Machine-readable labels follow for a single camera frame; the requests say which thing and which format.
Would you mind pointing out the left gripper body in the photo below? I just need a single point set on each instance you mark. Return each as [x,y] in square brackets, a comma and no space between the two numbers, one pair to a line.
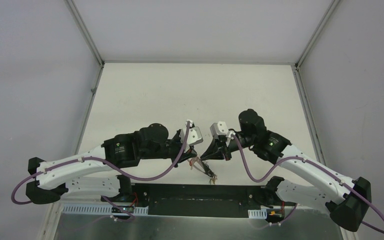
[185,149]

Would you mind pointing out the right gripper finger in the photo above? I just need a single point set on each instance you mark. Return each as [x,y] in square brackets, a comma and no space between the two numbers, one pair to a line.
[214,145]
[214,154]

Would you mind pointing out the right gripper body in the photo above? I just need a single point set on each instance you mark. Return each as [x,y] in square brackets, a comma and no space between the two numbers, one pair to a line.
[233,146]

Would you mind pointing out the metal keyring plate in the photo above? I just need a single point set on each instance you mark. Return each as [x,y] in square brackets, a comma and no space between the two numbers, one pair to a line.
[197,164]

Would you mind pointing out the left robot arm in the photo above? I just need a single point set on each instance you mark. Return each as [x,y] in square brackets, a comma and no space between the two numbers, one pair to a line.
[100,171]

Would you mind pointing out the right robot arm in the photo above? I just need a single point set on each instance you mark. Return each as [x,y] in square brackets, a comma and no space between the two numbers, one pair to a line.
[344,199]

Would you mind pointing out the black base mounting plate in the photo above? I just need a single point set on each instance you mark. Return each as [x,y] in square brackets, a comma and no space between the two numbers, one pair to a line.
[188,200]

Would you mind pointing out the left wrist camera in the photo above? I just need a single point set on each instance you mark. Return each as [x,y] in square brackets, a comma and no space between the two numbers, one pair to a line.
[191,134]

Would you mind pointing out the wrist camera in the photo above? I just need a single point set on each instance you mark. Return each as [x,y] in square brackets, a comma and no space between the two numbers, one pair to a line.
[218,129]
[191,134]

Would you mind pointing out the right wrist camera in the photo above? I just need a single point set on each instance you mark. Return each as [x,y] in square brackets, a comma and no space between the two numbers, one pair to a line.
[218,129]

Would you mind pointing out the aluminium front rail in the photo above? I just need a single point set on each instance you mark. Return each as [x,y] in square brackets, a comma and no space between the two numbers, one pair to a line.
[298,194]

